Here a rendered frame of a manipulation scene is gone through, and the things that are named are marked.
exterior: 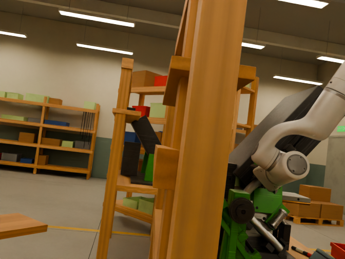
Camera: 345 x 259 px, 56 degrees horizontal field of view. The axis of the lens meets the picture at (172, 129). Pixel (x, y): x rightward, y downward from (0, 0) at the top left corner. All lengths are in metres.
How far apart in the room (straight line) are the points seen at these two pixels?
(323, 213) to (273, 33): 4.70
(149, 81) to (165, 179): 4.47
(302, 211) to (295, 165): 6.42
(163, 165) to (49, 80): 9.91
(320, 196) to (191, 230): 7.56
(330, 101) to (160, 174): 0.55
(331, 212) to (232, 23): 7.33
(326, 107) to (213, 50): 0.47
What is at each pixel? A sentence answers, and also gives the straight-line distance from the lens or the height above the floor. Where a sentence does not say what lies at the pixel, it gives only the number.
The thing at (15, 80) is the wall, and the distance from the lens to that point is 10.82.
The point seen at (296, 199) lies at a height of 1.12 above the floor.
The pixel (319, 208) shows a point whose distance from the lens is 7.68.
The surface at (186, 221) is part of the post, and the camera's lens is 0.64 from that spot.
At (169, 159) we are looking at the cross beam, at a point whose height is 1.25.
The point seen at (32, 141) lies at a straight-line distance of 10.00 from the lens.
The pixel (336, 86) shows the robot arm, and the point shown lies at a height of 1.51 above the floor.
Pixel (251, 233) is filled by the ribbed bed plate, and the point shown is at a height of 0.99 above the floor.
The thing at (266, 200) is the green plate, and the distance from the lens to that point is 1.33.
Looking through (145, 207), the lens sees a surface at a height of 0.34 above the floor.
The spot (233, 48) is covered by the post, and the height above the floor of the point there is 1.49.
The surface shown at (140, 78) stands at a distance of 5.19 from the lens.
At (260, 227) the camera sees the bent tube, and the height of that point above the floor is 1.03.
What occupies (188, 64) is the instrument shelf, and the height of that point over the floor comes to 1.52.
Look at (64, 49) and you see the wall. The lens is 10.69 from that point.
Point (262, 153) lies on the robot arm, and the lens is 1.01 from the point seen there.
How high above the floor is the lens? 1.28
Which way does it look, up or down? 3 degrees up
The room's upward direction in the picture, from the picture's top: 7 degrees clockwise
